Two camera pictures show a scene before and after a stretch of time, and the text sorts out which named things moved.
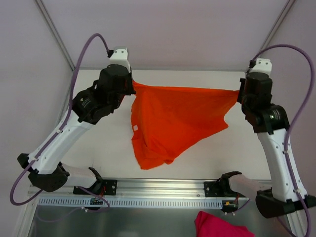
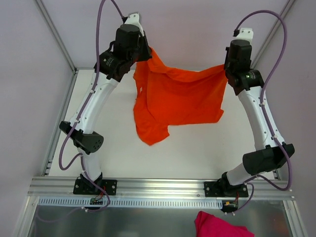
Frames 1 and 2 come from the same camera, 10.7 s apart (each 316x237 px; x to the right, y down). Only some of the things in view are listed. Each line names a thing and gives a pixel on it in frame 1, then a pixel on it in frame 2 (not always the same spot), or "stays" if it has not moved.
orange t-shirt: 165,120 → 165,96
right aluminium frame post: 277,24 stays
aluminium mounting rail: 164,188 stays
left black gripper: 131,87 → 145,52
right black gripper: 241,91 → 227,64
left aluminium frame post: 55,33 stays
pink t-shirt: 208,226 stays
